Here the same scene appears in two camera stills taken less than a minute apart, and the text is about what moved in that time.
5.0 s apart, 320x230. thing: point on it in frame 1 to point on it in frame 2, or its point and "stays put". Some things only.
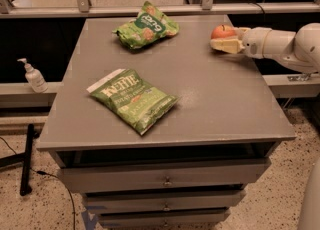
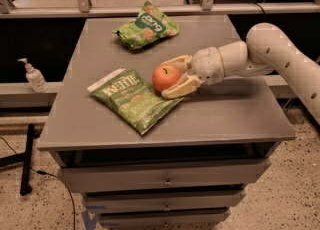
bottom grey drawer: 208,219 stays put
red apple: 223,31 to 163,76
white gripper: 256,43 to 207,65
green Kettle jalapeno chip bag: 132,101 stays put
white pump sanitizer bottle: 34,77 stays put
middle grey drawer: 164,199 stays put
